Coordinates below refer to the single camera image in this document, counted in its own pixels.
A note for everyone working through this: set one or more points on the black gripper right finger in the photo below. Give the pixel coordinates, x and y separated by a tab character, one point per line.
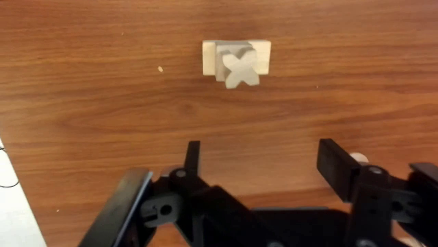
377	199

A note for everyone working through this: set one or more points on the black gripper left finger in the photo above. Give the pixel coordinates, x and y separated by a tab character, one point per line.
202	214

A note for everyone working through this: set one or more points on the wooden arch block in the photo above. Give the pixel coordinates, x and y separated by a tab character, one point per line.
210	50

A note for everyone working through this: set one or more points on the small wooden cross block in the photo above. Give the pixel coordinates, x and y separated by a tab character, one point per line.
239	69

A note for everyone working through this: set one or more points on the wooden table top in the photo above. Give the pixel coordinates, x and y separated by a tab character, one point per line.
93	88

